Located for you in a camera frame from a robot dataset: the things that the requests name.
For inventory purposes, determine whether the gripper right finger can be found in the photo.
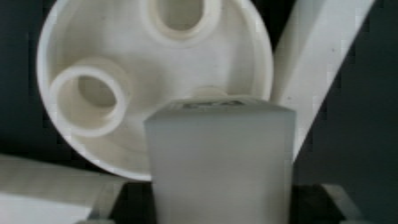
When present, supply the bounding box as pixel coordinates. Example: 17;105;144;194
289;183;375;224

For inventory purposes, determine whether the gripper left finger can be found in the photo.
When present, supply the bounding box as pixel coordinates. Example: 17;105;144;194
76;181;156;224

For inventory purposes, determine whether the white stool leg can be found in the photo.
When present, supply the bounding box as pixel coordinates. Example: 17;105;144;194
145;96;295;224

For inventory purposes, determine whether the white round stool seat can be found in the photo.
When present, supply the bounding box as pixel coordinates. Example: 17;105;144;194
35;0;273;181

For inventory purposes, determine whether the white U-shaped boundary frame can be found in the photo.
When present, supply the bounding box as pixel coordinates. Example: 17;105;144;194
0;0;375;224

